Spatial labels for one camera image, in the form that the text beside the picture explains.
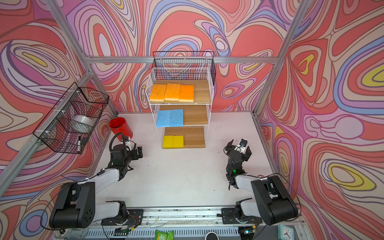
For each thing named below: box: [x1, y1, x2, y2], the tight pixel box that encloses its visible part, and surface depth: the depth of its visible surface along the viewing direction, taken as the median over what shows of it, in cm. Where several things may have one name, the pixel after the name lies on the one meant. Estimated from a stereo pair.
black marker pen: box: [77, 136, 81, 153], surface depth 73 cm
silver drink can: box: [53, 227, 89, 240], surface depth 62 cm
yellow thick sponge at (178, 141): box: [173, 135, 184, 148], surface depth 101 cm
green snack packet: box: [155, 229, 175, 240], surface depth 69 cm
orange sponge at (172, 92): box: [164, 83, 181, 102], surface depth 72 cm
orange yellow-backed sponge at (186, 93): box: [179, 84, 194, 102], surface depth 71 cm
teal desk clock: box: [277, 224, 295, 240], surface depth 69 cm
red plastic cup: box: [109, 117, 134, 142], surface depth 98 cm
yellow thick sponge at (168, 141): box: [162, 135, 174, 149], surface depth 101 cm
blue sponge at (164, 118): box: [156, 109, 172, 128], surface depth 84 cm
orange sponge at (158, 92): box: [149, 84, 167, 102], surface depth 70 cm
